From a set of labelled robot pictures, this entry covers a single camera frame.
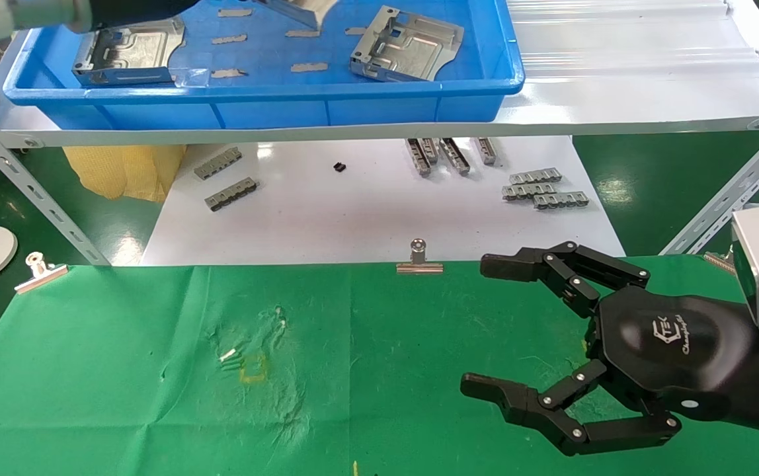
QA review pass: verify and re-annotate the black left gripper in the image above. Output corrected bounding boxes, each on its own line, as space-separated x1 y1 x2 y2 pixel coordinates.
87 0 203 31

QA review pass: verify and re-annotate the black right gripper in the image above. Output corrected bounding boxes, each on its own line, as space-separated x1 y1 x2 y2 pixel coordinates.
461 241 759 457

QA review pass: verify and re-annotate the grey sheet metal bracket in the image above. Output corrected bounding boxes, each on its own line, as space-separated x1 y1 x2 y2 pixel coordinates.
257 0 340 31
72 17 186 87
349 5 465 83

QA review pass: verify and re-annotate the yellow mesh bag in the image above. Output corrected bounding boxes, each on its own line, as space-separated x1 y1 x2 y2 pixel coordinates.
62 144 187 202

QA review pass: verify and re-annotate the blue plastic tray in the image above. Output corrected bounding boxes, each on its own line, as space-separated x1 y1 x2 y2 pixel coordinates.
3 0 526 131

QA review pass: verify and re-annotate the green table cloth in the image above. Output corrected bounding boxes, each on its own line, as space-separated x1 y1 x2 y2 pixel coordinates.
0 263 759 476

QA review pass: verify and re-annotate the white metal shelf rack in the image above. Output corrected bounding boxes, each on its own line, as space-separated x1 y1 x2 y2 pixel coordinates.
0 0 759 266

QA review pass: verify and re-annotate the clear corrugated plastic sheet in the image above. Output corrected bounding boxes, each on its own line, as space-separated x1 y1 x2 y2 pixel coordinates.
504 0 759 83

